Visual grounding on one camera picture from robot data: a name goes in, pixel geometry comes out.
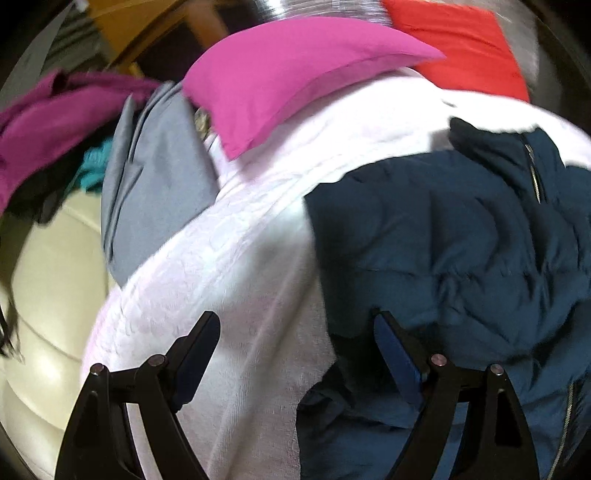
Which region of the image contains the navy blue puffer jacket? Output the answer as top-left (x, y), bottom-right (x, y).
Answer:
top-left (297, 118), bottom-right (590, 479)

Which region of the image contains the cream leather sofa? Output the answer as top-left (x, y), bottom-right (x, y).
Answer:
top-left (1, 192), bottom-right (114, 479)

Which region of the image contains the black garment on sofa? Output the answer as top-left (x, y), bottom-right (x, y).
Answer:
top-left (0, 133), bottom-right (112, 361)

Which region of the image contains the grey garment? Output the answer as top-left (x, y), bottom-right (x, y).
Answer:
top-left (101, 82), bottom-right (219, 286)

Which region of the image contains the teal garment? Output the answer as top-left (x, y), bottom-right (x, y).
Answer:
top-left (66, 136), bottom-right (113, 195)

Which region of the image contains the purple fleece garment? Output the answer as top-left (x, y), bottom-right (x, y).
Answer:
top-left (1, 70), bottom-right (160, 210)

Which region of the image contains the red pillow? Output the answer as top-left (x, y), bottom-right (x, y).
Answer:
top-left (383, 1), bottom-right (530, 102)

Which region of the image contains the magenta pillow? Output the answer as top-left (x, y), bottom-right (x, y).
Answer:
top-left (182, 16), bottom-right (444, 160)

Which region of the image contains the silver foil insulation panel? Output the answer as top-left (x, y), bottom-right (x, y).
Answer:
top-left (254, 0), bottom-right (539, 91)

